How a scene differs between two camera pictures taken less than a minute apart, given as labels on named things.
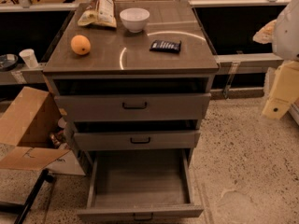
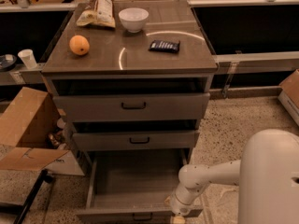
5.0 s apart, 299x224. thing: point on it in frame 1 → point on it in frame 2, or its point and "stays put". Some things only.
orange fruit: (80, 44) stays put
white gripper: (287, 36) → (179, 208)
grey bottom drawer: (140, 187) stays put
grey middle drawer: (136, 140) stays put
